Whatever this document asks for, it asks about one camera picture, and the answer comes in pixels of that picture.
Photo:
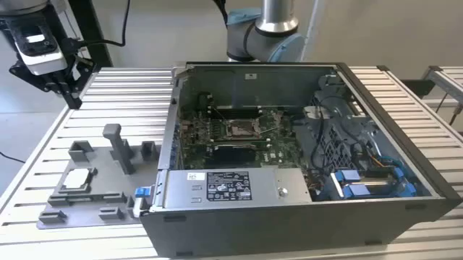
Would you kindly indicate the silver power supply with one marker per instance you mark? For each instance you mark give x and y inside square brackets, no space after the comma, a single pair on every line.
[181,195]

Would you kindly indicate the hard disk in blue carrier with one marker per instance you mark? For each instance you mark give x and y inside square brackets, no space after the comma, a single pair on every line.
[349,175]
[357,191]

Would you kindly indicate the CPU socket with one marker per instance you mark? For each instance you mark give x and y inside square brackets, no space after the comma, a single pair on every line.
[242,130]

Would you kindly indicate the blue case latch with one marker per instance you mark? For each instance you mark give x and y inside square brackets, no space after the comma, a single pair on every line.
[142,192]

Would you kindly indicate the open black PC case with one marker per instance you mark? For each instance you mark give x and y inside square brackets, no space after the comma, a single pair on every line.
[253,233]

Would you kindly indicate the small white case sticker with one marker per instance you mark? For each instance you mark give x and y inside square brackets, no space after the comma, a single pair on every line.
[252,76]

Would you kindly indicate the grey parts rack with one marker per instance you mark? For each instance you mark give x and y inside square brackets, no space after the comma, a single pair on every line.
[105,178]

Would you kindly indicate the black flat heat sink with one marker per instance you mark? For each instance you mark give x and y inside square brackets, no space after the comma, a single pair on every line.
[233,157]

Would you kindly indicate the black RAM slot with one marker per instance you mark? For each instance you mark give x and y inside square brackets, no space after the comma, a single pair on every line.
[242,141]
[240,111]

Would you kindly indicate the black upright post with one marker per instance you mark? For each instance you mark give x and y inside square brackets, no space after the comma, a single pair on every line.
[93,21]

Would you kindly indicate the silver CPU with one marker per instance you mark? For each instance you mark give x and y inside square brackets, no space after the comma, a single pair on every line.
[77,178]

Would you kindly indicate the black power supply label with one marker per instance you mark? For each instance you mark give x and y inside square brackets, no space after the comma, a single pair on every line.
[228,189]

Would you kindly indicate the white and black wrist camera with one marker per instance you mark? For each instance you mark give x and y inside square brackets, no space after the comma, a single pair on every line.
[44,63]

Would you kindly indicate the black plastic drive cage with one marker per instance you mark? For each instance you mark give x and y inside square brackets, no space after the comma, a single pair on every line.
[333,146]

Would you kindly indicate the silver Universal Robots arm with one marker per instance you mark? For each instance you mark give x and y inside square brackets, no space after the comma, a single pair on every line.
[277,16]

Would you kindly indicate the green motherboard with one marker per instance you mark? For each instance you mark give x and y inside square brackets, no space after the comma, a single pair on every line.
[278,159]

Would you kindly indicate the metal slat side table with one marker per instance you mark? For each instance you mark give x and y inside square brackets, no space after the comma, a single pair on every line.
[453,81]

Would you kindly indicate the small black box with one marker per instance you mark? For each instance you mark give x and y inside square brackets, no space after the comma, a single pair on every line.
[416,86]

